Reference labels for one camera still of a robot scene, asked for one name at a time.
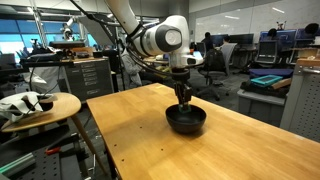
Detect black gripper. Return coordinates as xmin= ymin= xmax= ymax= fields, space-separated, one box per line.
xmin=173 ymin=79 xmax=194 ymax=109

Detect green block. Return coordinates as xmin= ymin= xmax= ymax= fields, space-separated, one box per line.
xmin=178 ymin=104 xmax=192 ymax=113

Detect black bowl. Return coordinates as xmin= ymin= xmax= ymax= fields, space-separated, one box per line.
xmin=165 ymin=103 xmax=208 ymax=135

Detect grey office chair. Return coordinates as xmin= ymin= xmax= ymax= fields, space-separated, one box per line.
xmin=195 ymin=42 xmax=238 ymax=102

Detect seated person dark clothes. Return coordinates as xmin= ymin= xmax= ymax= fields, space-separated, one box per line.
xmin=200 ymin=31 xmax=217 ymax=53

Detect black case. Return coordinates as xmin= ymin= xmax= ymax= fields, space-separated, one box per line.
xmin=240 ymin=80 xmax=290 ymax=99

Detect grey storage bin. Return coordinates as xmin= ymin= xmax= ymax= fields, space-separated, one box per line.
xmin=236 ymin=88 xmax=288 ymax=128

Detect dark desk monitor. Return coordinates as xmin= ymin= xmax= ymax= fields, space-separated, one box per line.
xmin=213 ymin=33 xmax=255 ymax=47

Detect teal tray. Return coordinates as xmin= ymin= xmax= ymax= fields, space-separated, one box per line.
xmin=250 ymin=74 xmax=284 ymax=88

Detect blue cushion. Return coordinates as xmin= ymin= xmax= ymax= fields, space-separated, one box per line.
xmin=248 ymin=67 xmax=295 ymax=80

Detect small framed monitor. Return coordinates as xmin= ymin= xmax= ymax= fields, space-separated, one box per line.
xmin=255 ymin=40 xmax=278 ymax=65

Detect brown cardboard box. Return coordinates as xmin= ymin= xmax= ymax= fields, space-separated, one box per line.
xmin=270 ymin=77 xmax=293 ymax=91

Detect grey drawer cabinet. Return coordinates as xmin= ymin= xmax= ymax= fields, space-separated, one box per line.
xmin=62 ymin=57 xmax=115 ymax=103

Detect perforated grey metal cabinet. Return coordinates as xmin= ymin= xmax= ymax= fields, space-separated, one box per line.
xmin=279 ymin=59 xmax=320 ymax=143

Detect round wooden side table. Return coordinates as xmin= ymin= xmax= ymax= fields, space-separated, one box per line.
xmin=0 ymin=92 xmax=112 ymax=177

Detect wooden bench top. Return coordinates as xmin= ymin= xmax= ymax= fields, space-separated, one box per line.
xmin=295 ymin=57 xmax=320 ymax=68

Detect black perforated breadboard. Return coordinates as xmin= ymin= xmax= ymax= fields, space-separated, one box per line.
xmin=0 ymin=125 xmax=85 ymax=180

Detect white cloth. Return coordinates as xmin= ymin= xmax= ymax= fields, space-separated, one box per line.
xmin=0 ymin=91 xmax=45 ymax=123

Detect teal aluminium extrusion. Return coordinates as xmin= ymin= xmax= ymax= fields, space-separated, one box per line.
xmin=0 ymin=152 xmax=37 ymax=178

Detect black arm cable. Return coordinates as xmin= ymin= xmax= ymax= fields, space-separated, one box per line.
xmin=69 ymin=0 xmax=175 ymax=78

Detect orange handled black clamp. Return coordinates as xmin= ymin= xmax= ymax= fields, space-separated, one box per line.
xmin=44 ymin=145 xmax=63 ymax=157

